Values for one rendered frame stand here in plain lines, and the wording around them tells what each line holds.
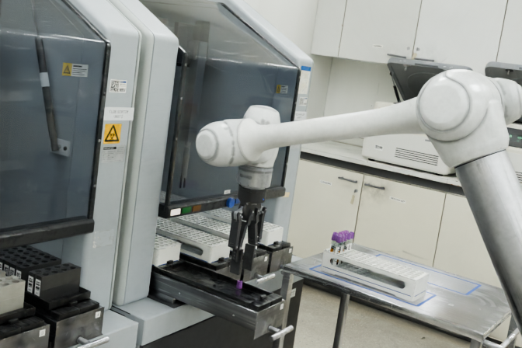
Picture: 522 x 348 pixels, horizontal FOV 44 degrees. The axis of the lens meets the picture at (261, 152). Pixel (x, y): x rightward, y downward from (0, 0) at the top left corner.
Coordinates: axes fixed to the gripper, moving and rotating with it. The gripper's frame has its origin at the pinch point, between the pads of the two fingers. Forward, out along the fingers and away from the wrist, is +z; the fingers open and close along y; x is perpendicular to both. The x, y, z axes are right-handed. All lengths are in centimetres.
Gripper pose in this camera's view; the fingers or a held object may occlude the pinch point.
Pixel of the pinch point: (242, 259)
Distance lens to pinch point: 175.8
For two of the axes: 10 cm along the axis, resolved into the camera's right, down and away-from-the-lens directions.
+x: 8.3, 1.9, -5.3
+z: -1.4, 9.8, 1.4
